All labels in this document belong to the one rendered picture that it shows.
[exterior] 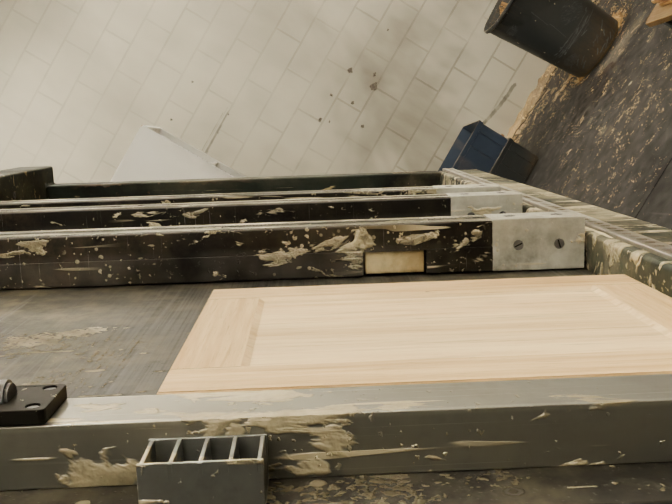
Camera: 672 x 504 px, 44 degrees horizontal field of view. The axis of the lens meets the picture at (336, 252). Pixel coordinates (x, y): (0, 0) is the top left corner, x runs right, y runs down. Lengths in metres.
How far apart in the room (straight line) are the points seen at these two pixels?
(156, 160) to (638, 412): 4.18
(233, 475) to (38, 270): 0.73
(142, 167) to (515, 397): 4.16
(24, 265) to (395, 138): 4.96
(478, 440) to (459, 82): 5.61
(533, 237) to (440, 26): 5.00
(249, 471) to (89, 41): 5.74
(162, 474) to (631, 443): 0.28
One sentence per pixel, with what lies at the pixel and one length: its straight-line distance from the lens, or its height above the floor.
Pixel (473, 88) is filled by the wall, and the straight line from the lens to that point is 6.10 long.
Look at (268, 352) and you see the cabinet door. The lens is 0.73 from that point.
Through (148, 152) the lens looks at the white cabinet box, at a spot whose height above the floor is 1.95.
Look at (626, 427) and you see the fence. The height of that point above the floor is 1.05.
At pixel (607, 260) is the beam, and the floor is 0.89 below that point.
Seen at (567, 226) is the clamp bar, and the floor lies 0.94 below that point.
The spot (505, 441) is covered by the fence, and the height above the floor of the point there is 1.11.
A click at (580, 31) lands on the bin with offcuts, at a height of 0.20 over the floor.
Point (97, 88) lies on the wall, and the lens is 6.11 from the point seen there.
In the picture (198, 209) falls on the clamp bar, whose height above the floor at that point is 1.39.
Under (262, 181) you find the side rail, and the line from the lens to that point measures 2.36.
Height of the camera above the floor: 1.31
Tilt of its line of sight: 6 degrees down
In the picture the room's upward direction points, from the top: 60 degrees counter-clockwise
